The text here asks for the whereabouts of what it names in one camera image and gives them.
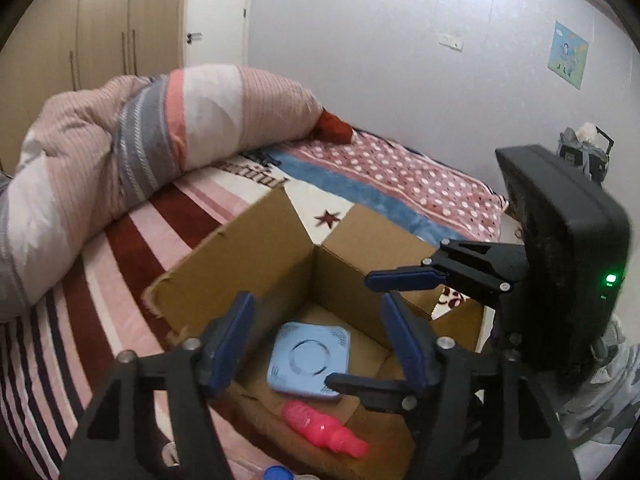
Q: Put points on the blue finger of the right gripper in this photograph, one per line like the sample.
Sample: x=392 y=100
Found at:
x=376 y=395
x=404 y=279

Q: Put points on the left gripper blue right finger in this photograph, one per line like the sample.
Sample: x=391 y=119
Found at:
x=413 y=341

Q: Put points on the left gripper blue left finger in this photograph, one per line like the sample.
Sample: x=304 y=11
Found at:
x=223 y=344

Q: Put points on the light blue square device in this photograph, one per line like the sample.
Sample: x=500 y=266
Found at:
x=304 y=355

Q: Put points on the pink plastic bottle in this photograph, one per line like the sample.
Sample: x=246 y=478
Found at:
x=322 y=430

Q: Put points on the clear bottle blue cap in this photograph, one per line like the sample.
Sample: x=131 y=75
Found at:
x=278 y=472

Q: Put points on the white room door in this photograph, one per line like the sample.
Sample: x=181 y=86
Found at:
x=215 y=31

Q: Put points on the brown cardboard box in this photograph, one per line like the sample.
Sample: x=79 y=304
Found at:
x=267 y=251

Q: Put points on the grey star-print right sleeve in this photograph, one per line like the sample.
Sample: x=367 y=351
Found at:
x=600 y=417

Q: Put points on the grey bag on shelf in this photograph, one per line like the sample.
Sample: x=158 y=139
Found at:
x=587 y=149

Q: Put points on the red cushion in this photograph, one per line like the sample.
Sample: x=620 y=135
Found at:
x=331 y=129

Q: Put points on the striped pink red blanket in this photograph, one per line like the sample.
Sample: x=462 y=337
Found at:
x=53 y=356

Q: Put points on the striped pink grey duvet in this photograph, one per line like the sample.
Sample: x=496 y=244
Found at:
x=93 y=155

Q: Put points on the beige wooden wardrobe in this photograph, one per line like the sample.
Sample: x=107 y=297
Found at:
x=69 y=45

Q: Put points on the blue cartoon wall poster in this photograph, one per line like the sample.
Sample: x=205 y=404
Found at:
x=568 y=55

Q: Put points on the white wall switch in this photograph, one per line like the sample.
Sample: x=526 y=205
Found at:
x=451 y=42

